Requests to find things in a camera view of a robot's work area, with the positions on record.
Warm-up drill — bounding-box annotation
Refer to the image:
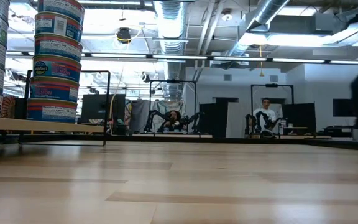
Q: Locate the wooden shelf board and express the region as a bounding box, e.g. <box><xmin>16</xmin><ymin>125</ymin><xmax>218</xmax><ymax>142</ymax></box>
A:
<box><xmin>0</xmin><ymin>115</ymin><xmax>106</xmax><ymax>133</ymax></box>

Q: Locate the seated person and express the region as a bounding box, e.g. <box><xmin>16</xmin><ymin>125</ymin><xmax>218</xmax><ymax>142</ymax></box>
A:
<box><xmin>165</xmin><ymin>110</ymin><xmax>183</xmax><ymax>132</ymax></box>

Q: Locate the black partition panel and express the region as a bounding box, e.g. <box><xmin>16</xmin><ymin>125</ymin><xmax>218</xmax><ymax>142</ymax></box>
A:
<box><xmin>199</xmin><ymin>96</ymin><xmax>239</xmax><ymax>138</ymax></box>

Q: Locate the grey draped cloth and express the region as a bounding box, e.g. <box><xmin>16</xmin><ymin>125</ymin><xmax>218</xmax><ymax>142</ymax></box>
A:
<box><xmin>128</xmin><ymin>98</ymin><xmax>188</xmax><ymax>133</ymax></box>

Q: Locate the ceiling light strip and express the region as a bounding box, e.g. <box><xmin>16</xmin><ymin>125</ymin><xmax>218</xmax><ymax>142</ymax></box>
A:
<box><xmin>4</xmin><ymin>51</ymin><xmax>358</xmax><ymax>66</ymax></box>

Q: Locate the large black monitor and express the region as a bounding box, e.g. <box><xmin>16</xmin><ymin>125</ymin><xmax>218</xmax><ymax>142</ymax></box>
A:
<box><xmin>81</xmin><ymin>93</ymin><xmax>126</xmax><ymax>124</ymax></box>

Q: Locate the person in white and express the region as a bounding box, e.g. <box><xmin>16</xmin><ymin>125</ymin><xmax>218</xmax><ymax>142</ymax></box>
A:
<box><xmin>252</xmin><ymin>97</ymin><xmax>278</xmax><ymax>131</ymax></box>

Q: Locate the round white ceiling fixture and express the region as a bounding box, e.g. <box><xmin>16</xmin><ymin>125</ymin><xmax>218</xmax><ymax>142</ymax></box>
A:
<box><xmin>221</xmin><ymin>8</ymin><xmax>234</xmax><ymax>22</ymax></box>

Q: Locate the small black monitor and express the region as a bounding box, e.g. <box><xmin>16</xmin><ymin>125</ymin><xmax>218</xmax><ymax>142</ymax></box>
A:
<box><xmin>333</xmin><ymin>98</ymin><xmax>356</xmax><ymax>118</ymax></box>

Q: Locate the orange patterned cloth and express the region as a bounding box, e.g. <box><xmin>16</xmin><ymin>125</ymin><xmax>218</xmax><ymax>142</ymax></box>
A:
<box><xmin>1</xmin><ymin>95</ymin><xmax>17</xmax><ymax>119</ymax></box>

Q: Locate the black aluminium table frame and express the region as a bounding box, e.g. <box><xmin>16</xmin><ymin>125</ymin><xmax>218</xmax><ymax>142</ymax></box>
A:
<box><xmin>0</xmin><ymin>132</ymin><xmax>358</xmax><ymax>152</ymax></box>

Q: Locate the black background station frame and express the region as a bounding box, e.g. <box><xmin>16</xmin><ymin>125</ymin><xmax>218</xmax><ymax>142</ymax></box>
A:
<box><xmin>149</xmin><ymin>79</ymin><xmax>198</xmax><ymax>134</ymax></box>
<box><xmin>250</xmin><ymin>83</ymin><xmax>295</xmax><ymax>105</ymax></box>

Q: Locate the black metal shelf frame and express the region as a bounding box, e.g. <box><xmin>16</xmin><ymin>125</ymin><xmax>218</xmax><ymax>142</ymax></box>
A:
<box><xmin>19</xmin><ymin>70</ymin><xmax>112</xmax><ymax>147</ymax></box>

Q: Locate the silver ventilation duct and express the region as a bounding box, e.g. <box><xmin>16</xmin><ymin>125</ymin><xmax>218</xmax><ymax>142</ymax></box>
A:
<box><xmin>228</xmin><ymin>0</ymin><xmax>291</xmax><ymax>57</ymax></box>
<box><xmin>153</xmin><ymin>0</ymin><xmax>188</xmax><ymax>98</ymax></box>

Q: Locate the yellow hanging cord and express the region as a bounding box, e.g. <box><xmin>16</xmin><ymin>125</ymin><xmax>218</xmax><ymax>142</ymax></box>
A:
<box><xmin>259</xmin><ymin>45</ymin><xmax>265</xmax><ymax>77</ymax></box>

